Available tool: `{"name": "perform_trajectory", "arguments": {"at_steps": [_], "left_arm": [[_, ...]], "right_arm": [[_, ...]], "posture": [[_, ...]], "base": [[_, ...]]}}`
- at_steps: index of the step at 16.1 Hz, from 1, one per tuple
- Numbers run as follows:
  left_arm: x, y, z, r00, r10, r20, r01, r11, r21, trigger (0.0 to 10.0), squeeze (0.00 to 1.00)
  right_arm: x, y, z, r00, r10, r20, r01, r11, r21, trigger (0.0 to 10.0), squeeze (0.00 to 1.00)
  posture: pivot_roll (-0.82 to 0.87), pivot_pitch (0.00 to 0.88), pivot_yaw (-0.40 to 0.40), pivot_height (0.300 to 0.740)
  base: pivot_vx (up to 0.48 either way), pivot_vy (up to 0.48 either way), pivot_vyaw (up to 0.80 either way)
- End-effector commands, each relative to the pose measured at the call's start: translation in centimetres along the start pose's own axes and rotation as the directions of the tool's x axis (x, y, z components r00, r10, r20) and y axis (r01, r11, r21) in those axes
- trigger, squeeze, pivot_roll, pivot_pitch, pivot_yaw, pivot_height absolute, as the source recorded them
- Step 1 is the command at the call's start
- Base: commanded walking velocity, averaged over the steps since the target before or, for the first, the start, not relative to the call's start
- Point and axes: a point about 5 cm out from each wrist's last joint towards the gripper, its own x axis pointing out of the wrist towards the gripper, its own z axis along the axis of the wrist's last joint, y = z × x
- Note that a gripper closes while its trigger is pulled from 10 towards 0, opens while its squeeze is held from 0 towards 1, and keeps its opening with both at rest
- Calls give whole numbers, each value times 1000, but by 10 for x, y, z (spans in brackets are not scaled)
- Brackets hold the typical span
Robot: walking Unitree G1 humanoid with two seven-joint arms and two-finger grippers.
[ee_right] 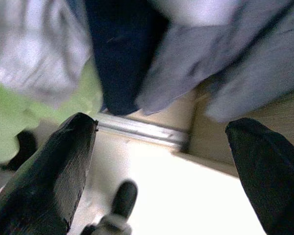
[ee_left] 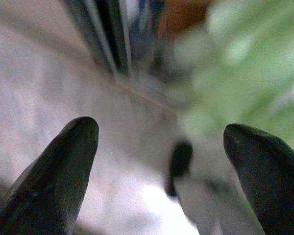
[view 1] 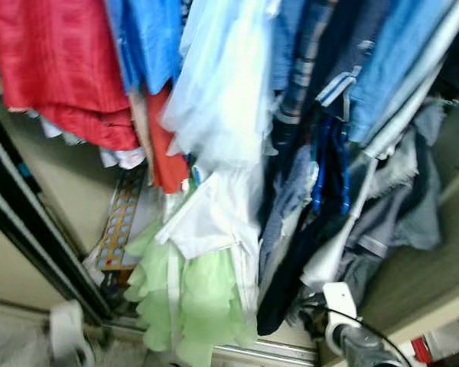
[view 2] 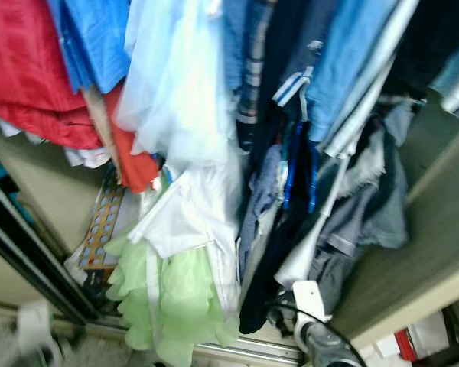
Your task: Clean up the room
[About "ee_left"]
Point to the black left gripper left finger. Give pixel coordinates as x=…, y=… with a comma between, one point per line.
x=46, y=183

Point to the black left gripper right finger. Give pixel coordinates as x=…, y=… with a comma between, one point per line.
x=272, y=183

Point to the green plastic stool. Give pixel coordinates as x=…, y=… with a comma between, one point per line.
x=247, y=73

